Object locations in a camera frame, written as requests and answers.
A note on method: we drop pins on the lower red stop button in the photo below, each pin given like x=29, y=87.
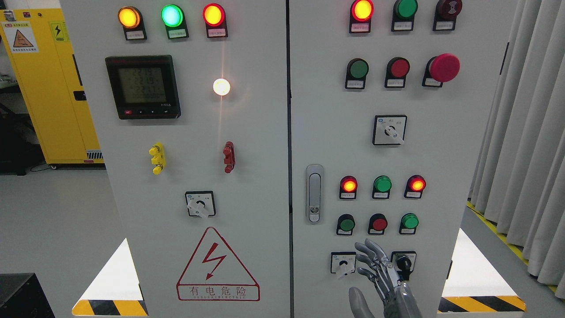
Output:
x=377, y=224

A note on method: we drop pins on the lower right green button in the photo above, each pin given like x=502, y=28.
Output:
x=409, y=224

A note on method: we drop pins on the black furniture far left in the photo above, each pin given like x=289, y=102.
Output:
x=17, y=155

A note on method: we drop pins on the grey electrical control cabinet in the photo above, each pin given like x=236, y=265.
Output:
x=286, y=61

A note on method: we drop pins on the red indicator lamp top left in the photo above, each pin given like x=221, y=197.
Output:
x=215, y=21

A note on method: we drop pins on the lower green start button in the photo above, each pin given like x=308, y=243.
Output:
x=345, y=225

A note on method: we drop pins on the dark red buzzer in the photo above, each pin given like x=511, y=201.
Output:
x=446, y=12

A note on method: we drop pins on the amber indicator lamp top left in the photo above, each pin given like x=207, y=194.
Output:
x=132, y=22

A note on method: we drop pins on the green indicator lamp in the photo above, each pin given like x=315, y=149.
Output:
x=404, y=15
x=174, y=21
x=381, y=187

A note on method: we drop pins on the yellow safety storage cabinet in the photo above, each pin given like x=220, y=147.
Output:
x=41, y=53

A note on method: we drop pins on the upper right selector switch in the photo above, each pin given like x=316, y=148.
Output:
x=389, y=129

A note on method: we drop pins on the lower green indicator lamp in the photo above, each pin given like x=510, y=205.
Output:
x=381, y=187

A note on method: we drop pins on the white glowing indicator lamp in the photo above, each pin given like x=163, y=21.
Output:
x=221, y=87

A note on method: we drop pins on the lower right red indicator lamp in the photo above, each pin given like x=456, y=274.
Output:
x=414, y=187

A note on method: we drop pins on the lower white selector switch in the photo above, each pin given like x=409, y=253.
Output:
x=343, y=263

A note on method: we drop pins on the green indicator lamp top left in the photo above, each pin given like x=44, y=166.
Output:
x=174, y=21

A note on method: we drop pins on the red terminal connector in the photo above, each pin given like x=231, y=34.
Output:
x=229, y=157

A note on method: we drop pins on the green indicator lamp top right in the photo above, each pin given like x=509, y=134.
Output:
x=404, y=15

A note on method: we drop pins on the grey curtain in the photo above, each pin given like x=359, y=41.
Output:
x=519, y=180

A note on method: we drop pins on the upper red push button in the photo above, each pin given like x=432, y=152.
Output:
x=397, y=70

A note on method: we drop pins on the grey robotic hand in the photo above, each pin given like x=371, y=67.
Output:
x=397, y=298

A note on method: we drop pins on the black box lower left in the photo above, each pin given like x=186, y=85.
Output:
x=21, y=296

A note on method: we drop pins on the red indicator lamp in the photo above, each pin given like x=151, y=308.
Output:
x=361, y=12
x=414, y=187
x=215, y=21
x=348, y=188

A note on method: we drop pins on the upper green push button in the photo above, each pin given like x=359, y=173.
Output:
x=356, y=73

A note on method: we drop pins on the silver cabinet door handle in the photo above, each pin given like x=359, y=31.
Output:
x=313, y=192

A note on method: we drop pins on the black digital power meter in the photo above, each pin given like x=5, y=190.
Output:
x=144, y=87

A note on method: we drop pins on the lower left red indicator lamp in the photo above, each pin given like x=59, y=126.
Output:
x=348, y=188

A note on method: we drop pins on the red high voltage warning sticker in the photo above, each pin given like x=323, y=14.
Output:
x=215, y=273

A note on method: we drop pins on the black knob selector switch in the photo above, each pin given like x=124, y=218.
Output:
x=404, y=263

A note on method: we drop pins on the left door selector switch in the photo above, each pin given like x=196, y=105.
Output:
x=200, y=203

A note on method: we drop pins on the yellow terminal connector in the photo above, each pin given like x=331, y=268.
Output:
x=158, y=158

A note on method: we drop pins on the red indicator lamp top right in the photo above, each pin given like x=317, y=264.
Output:
x=361, y=12

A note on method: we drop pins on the red mushroom emergency stop button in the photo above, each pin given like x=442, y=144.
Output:
x=440, y=69

